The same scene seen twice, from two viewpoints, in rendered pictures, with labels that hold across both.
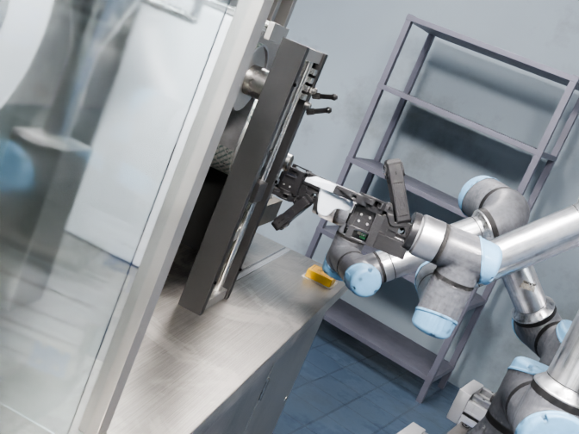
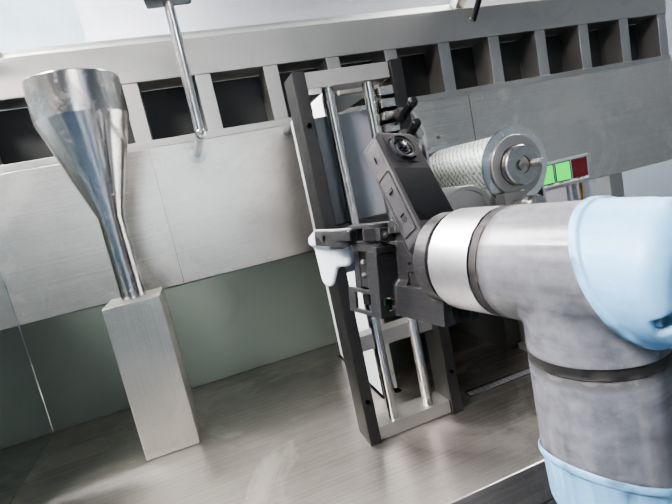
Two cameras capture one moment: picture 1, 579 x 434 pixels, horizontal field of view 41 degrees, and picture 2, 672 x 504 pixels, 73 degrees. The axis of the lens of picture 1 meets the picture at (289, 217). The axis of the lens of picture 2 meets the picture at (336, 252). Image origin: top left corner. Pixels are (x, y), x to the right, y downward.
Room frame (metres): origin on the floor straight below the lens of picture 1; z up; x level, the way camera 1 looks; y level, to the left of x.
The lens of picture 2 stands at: (1.09, -0.47, 1.29)
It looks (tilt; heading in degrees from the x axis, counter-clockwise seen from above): 9 degrees down; 62
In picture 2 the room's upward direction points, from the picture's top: 12 degrees counter-clockwise
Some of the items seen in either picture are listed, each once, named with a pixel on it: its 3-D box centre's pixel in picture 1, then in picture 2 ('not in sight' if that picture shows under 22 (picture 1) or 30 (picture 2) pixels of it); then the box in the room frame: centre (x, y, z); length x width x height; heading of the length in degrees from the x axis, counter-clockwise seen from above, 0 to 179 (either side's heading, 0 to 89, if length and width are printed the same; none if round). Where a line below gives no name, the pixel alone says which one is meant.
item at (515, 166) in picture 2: not in sight; (519, 164); (1.83, 0.11, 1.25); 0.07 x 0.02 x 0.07; 168
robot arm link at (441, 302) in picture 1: (440, 301); (621, 414); (1.35, -0.31, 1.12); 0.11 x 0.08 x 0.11; 0
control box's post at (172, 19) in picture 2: not in sight; (184, 68); (1.30, 0.28, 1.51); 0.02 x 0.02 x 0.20
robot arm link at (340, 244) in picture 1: (345, 257); not in sight; (1.82, -0.16, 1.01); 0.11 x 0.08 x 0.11; 19
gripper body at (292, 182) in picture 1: (301, 189); not in sight; (1.87, 0.00, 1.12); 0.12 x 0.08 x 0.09; 78
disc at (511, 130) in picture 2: not in sight; (515, 165); (1.83, 0.12, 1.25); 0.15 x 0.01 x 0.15; 168
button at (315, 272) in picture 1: (321, 275); not in sight; (1.94, -0.14, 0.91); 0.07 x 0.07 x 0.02; 78
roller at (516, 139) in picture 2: not in sight; (476, 171); (1.86, 0.24, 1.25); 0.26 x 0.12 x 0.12; 78
